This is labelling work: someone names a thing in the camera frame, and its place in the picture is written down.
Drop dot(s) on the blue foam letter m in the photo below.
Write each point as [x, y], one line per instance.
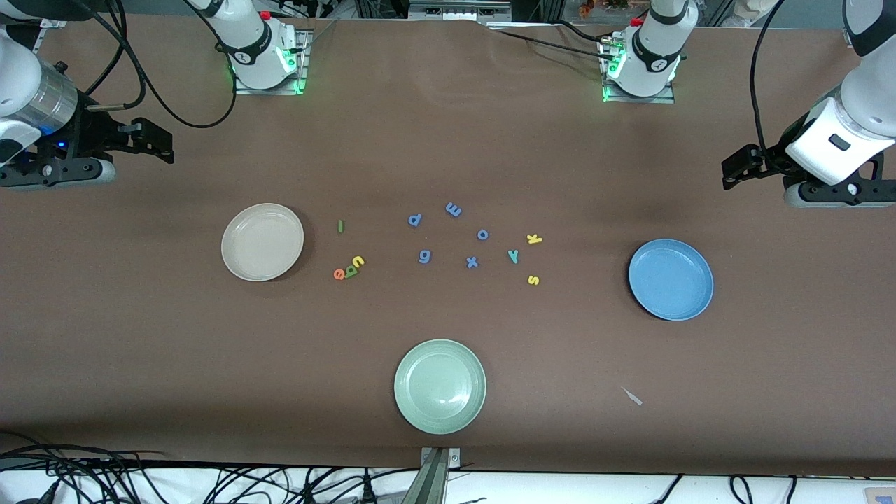
[453, 209]

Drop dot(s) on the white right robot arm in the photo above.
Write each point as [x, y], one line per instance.
[252, 49]

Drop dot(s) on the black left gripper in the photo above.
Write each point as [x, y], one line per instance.
[774, 155]

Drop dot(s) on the brown table cover sheet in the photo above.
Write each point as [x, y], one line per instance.
[448, 140]

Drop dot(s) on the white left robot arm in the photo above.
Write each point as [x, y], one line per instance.
[654, 63]

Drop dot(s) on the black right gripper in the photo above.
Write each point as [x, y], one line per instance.
[93, 135]

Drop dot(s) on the blue round plate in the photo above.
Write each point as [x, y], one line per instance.
[670, 280]

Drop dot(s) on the pale green round plate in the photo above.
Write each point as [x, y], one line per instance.
[439, 386]

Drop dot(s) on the small grey paper scrap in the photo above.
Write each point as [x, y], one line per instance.
[633, 397]

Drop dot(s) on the metal table corner bracket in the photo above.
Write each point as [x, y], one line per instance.
[52, 24]

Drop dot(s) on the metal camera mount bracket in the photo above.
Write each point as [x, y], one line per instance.
[435, 479]

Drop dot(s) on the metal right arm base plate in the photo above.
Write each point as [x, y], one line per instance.
[269, 91]

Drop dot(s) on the blue foam letter p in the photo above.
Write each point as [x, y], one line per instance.
[414, 220]

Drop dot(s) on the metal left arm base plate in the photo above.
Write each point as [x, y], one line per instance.
[640, 99]

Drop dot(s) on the beige brown round plate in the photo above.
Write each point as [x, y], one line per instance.
[262, 242]

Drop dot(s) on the tan cardboard box corner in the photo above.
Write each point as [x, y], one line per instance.
[880, 495]

